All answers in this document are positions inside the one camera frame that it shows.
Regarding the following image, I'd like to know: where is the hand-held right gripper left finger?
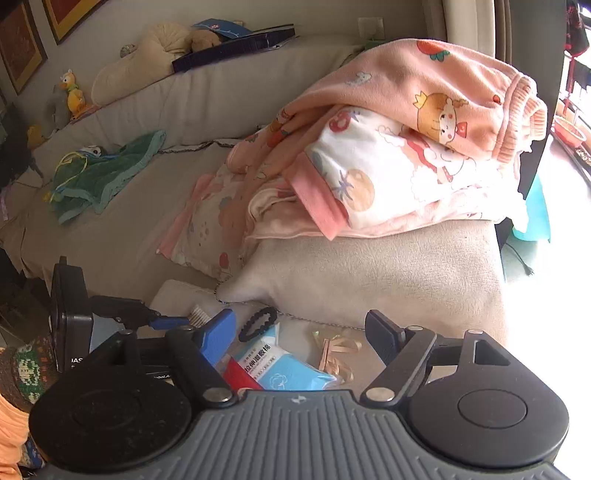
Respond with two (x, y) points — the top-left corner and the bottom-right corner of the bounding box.
(95, 308), (238, 409)

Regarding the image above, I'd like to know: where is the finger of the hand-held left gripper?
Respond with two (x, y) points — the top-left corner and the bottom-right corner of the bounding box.
(90, 295), (193, 332)

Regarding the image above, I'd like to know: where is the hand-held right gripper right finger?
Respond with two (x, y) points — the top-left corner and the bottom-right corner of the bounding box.
(360, 310), (509, 409)

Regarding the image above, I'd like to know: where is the red packet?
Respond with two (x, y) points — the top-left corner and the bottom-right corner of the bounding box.
(223, 357), (264, 393)

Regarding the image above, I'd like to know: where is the gold ribbon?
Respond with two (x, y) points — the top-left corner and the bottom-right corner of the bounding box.
(311, 329), (366, 385)

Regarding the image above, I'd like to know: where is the blue cotton pad packet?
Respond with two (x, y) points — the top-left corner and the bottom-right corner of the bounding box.
(228, 323), (345, 392)

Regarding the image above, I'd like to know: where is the beige sofa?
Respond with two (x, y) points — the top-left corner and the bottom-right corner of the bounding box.
(0, 44), (509, 354)

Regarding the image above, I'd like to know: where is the orange cloth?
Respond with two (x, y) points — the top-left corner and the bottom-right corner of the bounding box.
(0, 392), (32, 480)

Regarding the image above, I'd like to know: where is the pale pink cloth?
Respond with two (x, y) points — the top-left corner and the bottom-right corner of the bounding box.
(245, 181), (356, 241)

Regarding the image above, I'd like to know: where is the green towel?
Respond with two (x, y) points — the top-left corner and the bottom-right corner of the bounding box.
(48, 130), (167, 226)

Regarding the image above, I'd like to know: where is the white printed garment pink cuff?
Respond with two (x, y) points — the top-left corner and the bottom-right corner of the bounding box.
(283, 106), (530, 241)

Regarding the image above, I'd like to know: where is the dark cloth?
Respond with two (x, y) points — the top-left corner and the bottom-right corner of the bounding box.
(0, 102), (43, 186)

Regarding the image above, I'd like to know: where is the small yellow plush toy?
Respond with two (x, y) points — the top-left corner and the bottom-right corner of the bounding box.
(26, 124), (49, 149)

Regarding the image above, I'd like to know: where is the light blue bag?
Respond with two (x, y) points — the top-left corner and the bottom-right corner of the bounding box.
(510, 175), (553, 243)

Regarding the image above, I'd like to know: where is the grey plush toy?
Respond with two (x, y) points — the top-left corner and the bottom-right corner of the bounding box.
(43, 88), (71, 133)

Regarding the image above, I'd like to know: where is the yellow duck toy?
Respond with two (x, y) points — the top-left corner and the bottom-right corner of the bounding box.
(58, 69), (89, 119)

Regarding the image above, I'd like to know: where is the pink cartoon print fleece garment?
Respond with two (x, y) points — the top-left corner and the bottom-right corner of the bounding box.
(226, 39), (548, 186)

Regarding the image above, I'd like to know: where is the beige plush pillow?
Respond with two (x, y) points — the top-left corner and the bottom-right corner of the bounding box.
(90, 23), (195, 106)

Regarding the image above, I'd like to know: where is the orange bowl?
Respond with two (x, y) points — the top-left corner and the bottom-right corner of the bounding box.
(551, 114), (588, 147)

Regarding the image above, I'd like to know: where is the large framed picture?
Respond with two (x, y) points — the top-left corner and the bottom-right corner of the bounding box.
(0, 0), (49, 96)

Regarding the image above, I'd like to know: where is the brown plush toy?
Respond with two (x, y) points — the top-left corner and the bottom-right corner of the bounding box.
(189, 28), (228, 52)

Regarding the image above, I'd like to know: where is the blue booklet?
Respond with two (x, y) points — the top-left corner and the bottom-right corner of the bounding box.
(193, 18), (254, 38)

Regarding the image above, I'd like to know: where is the framed picture yellow mat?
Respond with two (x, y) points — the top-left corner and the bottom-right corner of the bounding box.
(41, 0), (110, 46)

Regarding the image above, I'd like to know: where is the beige curtain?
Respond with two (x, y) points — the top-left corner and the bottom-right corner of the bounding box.
(442, 0), (514, 62)

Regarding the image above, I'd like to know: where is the hanging dark garment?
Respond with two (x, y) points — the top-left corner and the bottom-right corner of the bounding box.
(563, 0), (591, 54)

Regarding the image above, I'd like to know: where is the black hair tie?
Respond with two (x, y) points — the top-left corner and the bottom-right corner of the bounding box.
(237, 306), (279, 343)

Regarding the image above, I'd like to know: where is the black power cable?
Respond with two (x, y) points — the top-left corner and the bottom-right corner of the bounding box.
(501, 240), (537, 278)

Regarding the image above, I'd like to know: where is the white wall socket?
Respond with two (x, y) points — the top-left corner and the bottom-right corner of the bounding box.
(358, 17), (385, 40)

